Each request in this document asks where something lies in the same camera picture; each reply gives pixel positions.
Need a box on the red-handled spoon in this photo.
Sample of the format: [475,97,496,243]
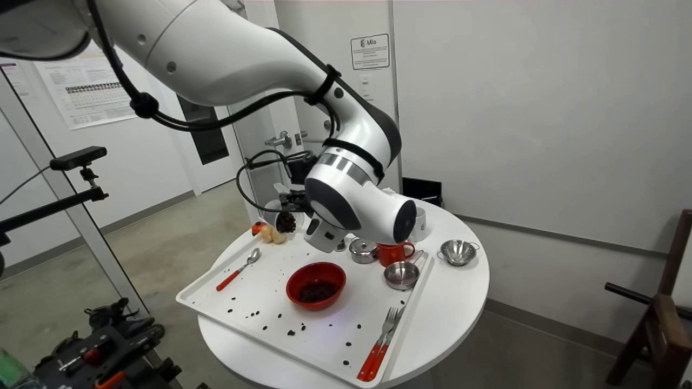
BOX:
[214,246,264,294]

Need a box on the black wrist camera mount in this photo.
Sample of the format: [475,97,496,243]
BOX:
[286,148,319,186]

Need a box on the clear plastic measuring cup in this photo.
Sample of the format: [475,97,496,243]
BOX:
[272,205,300,238]

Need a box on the black tripod camera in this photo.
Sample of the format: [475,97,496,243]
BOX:
[50,145,108,173]

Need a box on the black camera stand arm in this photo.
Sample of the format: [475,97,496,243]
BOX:
[0,184,110,234]

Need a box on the small steel lidded dish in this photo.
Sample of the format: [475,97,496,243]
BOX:
[348,240,379,266]

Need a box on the green box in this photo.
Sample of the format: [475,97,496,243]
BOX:
[0,348,31,389]

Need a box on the black box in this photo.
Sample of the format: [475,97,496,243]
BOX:
[400,175,443,210]

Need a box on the white wall sign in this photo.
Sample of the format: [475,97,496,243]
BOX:
[351,32,392,71]

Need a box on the white paper poster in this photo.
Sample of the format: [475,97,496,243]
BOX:
[31,56,157,130]

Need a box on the red mug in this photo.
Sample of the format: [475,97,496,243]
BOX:
[372,240,418,269]

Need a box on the white rectangular tray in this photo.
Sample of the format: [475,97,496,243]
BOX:
[173,217,439,389]

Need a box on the red-handled tool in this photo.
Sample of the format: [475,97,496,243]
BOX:
[94,368,128,389]
[65,344,103,364]

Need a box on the small steel bowl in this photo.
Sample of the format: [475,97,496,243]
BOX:
[436,238,479,268]
[382,259,422,294]

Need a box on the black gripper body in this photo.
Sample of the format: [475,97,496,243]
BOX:
[274,180,319,217]

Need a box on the grey metal frame post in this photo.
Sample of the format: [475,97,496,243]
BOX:
[0,71,150,316]

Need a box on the red-handled fork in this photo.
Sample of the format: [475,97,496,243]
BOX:
[356,305,406,384]

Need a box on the steel door lever handle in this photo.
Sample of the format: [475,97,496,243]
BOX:
[261,130,305,150]

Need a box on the dark wooden chair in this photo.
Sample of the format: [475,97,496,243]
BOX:
[603,206,692,389]

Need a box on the red bowl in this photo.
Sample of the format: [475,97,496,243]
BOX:
[283,260,351,312]

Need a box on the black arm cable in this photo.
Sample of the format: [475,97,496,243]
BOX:
[85,0,344,215]

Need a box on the dark coffee beans heap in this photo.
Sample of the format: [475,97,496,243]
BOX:
[298,279,339,305]

